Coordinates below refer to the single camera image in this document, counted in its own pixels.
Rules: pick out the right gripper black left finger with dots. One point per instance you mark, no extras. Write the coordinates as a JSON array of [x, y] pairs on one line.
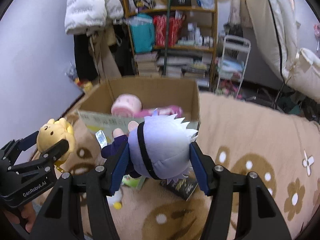
[[60, 216]]

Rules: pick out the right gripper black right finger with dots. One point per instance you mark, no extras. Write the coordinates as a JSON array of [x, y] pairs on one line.
[[258, 214]]

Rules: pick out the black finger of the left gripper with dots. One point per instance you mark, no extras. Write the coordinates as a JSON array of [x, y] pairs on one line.
[[55, 152], [27, 142]]

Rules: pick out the yellow bear plush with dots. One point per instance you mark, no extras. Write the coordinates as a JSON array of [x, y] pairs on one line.
[[54, 131]]

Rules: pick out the white fluffy chick plush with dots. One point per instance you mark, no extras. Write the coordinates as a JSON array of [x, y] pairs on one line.
[[115, 200]]

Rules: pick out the black Face tissue pack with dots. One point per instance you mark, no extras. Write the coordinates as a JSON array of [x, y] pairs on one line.
[[183, 188]]

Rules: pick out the green tissue pack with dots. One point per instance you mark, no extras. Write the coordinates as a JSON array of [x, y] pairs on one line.
[[135, 183]]

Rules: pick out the pink swirl roll plush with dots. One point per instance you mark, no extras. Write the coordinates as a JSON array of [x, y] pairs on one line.
[[126, 105]]

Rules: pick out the white-haired purple doll plush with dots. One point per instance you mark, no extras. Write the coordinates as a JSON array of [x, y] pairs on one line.
[[158, 147]]

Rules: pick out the magenta pink plush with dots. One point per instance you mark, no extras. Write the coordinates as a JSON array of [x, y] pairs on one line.
[[169, 110]]

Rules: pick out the person's left hand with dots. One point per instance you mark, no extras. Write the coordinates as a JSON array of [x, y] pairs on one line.
[[27, 212]]

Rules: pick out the printed cardboard box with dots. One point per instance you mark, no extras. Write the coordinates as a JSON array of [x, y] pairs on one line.
[[153, 93]]

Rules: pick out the beige floral plush blanket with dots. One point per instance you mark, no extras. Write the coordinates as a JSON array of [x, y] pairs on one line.
[[242, 137]]

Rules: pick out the snack bags on floor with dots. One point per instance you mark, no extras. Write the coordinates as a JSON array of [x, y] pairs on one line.
[[72, 74]]

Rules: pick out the beige coat hanging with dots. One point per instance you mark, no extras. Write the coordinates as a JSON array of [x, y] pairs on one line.
[[103, 59]]

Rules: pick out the stack of books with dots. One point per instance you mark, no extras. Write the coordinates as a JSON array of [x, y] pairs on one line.
[[147, 64]]

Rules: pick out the white puffer jacket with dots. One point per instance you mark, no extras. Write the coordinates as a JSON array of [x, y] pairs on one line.
[[89, 16]]

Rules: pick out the white rolling cart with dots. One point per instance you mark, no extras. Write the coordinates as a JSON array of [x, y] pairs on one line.
[[232, 65]]

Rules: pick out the teal bag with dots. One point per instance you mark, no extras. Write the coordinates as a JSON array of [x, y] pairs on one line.
[[142, 32]]

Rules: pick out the wooden bookshelf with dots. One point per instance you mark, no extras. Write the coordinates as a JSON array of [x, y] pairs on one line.
[[192, 36]]

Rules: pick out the green pole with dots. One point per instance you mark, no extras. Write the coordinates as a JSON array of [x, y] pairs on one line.
[[167, 38]]

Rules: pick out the white duvet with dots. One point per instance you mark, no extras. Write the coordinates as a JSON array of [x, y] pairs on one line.
[[275, 28]]

